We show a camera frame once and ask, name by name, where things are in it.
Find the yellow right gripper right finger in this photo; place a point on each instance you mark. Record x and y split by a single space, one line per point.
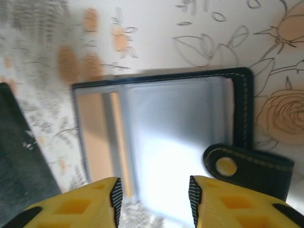
237 209

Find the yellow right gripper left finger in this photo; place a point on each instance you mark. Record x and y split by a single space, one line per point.
78 209

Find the dark blue leather card holder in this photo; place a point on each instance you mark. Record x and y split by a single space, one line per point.
178 118

